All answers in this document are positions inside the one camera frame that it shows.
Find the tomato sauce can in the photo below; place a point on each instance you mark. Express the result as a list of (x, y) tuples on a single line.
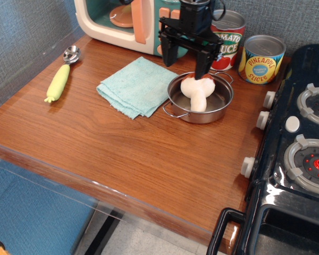
[(230, 28)]

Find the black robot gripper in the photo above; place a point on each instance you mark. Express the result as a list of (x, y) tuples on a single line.
[(191, 31)]

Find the white round stove button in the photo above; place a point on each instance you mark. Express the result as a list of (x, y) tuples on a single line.
[(292, 124)]

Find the pineapple slices can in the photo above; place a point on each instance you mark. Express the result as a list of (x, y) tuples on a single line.
[(261, 59)]

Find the white stove knob upper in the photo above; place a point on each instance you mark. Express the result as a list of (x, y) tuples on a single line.
[(269, 99)]

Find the grey upper stove burner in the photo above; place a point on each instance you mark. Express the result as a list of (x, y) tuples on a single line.
[(308, 103)]

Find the grey stove burner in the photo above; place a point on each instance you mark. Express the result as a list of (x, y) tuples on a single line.
[(308, 103), (301, 162)]

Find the white stove knob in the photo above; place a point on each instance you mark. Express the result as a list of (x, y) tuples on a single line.
[(262, 120), (269, 99), (247, 166)]

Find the white stove knob middle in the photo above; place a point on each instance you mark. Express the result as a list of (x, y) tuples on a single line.
[(262, 120)]

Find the spoon with yellow-green handle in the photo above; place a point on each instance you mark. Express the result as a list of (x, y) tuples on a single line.
[(57, 85)]

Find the black toy stove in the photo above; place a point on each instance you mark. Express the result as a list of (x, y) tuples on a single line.
[(282, 199)]

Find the teal toy microwave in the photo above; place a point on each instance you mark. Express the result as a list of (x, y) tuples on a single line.
[(129, 24)]

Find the light blue folded cloth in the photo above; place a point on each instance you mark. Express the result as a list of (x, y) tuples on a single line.
[(138, 89)]

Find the white stove knob lower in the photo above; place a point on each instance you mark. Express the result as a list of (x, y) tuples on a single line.
[(247, 166)]

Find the grey lower stove burner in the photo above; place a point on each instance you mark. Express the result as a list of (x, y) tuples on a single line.
[(301, 162)]

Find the white plush mushroom toy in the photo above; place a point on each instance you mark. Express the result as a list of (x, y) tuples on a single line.
[(197, 90)]

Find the small steel pan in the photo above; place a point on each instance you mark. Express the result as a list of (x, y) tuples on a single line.
[(178, 105)]

